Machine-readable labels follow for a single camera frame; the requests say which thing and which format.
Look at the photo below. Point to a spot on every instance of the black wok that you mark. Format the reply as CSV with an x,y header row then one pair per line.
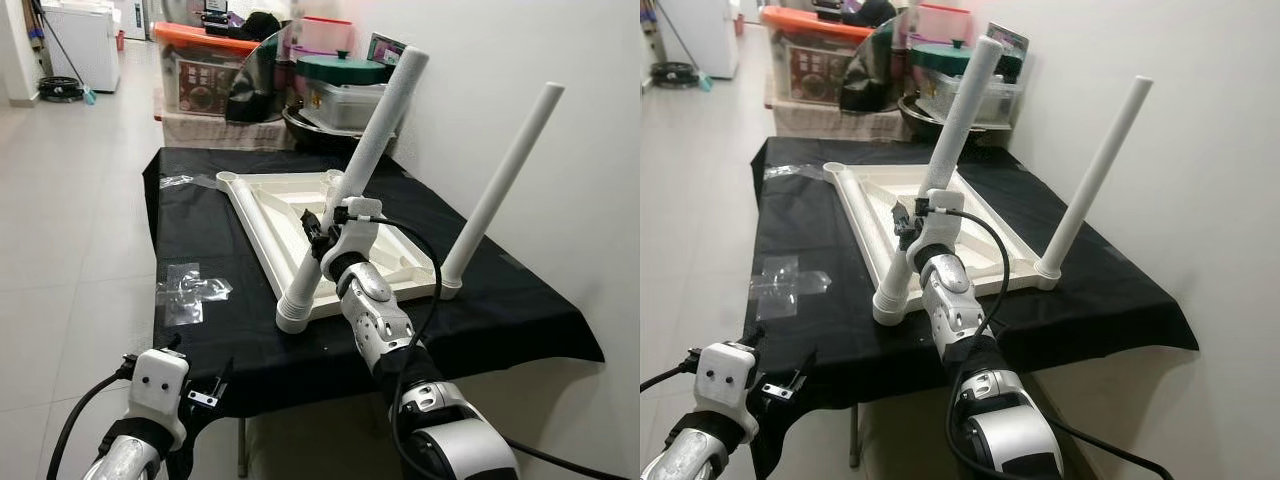
x,y
915,125
305,135

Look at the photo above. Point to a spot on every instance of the pink plastic box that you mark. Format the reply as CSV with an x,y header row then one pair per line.
x,y
935,22
320,35

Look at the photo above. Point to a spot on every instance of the patterned beige cloth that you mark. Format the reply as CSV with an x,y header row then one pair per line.
x,y
220,130
830,120

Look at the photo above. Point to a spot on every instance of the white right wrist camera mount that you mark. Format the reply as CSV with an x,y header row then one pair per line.
x,y
940,218
355,225

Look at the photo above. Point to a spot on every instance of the white plastic table top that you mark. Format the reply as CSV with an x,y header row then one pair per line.
x,y
280,200
880,195

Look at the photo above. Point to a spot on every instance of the clear plastic container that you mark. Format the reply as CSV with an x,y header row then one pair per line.
x,y
335,105
1000,100

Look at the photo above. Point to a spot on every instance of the black shiny bag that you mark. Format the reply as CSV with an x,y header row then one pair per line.
x,y
870,75
260,85

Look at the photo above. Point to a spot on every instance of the storage box with orange lid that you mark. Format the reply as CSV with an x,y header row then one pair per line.
x,y
810,65
200,80

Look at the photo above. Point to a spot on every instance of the green pot lid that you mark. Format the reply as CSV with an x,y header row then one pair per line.
x,y
340,70
940,58

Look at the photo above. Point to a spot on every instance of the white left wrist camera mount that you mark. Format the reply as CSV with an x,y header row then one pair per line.
x,y
158,385
725,378

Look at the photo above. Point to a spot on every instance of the dark framed picture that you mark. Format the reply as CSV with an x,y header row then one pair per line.
x,y
1012,45
385,48

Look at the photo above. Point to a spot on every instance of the black tablecloth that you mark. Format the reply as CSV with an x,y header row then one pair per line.
x,y
500,330
1100,320

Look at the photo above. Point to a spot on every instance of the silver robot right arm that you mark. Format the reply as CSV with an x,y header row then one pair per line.
x,y
380,320
955,310

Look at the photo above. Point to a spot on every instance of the white appliance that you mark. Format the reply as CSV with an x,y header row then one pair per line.
x,y
85,45
705,40

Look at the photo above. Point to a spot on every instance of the broom with teal head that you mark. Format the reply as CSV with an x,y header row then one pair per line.
x,y
90,97
705,82

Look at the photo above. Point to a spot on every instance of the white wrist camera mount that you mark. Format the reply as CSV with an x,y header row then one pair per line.
x,y
940,218
158,385
725,378
355,225

